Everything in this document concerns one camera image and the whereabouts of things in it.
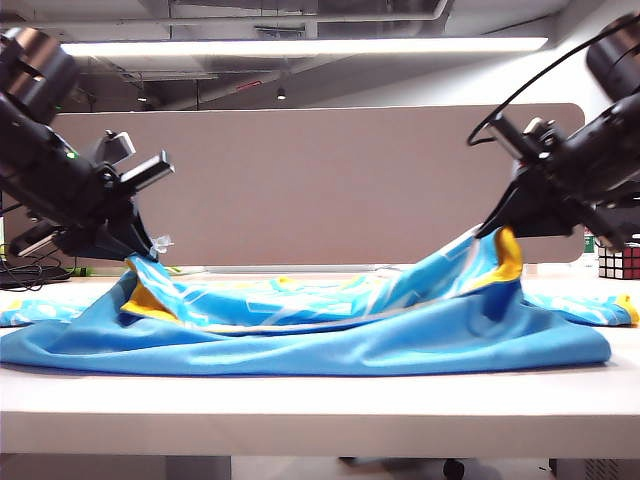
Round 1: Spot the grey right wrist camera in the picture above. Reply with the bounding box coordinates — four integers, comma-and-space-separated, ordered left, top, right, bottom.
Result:
523, 116, 569, 152

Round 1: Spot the flat black desk object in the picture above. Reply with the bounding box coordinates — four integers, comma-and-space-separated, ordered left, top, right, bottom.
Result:
0, 264, 74, 289

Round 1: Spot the long ceiling light strip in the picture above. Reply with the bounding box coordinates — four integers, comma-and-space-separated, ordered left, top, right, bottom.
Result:
59, 36, 550, 58

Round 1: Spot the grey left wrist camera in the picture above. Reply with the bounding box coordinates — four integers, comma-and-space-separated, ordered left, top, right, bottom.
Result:
92, 130, 137, 167

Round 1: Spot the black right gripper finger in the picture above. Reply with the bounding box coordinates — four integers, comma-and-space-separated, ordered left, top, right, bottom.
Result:
474, 178, 532, 238
509, 209, 577, 239

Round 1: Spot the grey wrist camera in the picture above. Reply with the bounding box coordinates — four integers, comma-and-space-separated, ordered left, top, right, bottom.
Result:
92, 130, 137, 167
523, 116, 569, 152

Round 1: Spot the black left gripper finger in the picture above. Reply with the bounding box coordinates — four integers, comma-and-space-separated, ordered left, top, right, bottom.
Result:
127, 197, 161, 262
54, 231, 149, 262

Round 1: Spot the rubik's cube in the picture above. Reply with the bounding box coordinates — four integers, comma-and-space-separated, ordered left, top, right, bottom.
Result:
597, 242, 640, 280

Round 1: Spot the clear bottle with green label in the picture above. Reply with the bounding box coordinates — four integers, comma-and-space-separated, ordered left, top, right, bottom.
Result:
581, 233, 600, 272

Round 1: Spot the brown grey desk divider panel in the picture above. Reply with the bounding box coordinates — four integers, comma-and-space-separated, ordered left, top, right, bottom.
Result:
49, 103, 586, 269

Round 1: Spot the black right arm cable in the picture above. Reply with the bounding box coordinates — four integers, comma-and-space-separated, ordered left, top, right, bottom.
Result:
466, 13, 640, 148

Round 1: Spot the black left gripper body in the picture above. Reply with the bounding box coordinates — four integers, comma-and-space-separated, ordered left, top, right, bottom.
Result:
8, 149, 176, 258

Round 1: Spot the blue white yellow soccer jersey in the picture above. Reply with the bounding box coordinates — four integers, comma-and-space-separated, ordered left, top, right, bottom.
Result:
0, 227, 640, 378

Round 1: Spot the black chair wheel base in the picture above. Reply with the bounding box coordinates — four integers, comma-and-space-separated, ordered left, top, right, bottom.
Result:
338, 456, 467, 480

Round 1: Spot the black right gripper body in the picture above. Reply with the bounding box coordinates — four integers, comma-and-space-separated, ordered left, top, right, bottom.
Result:
489, 112, 629, 252

